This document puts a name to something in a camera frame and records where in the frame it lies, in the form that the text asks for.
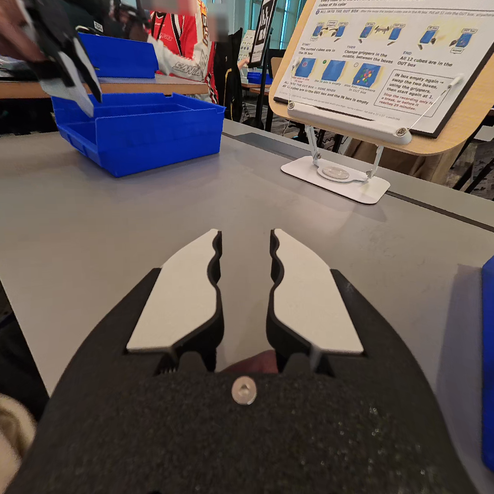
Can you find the black and white marker sign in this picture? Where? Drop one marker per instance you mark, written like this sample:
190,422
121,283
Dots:
264,27

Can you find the person's left hand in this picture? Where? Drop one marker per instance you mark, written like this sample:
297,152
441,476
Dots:
13,31

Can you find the small blue bin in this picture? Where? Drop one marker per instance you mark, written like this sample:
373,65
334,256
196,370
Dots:
258,78

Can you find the instruction sheet on stand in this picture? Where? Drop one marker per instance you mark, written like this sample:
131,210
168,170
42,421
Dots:
455,131

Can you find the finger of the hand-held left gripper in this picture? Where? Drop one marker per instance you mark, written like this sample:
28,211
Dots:
79,63
65,92

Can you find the black jacket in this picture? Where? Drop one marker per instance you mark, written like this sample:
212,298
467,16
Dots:
227,77

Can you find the blue plastic bin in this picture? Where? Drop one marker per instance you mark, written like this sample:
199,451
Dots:
162,142
123,58
488,347

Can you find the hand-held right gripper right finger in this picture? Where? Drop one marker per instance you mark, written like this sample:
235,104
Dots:
312,301

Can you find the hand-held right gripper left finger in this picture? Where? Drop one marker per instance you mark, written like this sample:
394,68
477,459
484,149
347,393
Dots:
173,301

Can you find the brown wooden desk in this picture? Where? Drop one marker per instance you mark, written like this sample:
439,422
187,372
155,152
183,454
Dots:
162,87

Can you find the printed instruction sheet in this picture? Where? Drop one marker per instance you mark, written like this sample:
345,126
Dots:
366,58

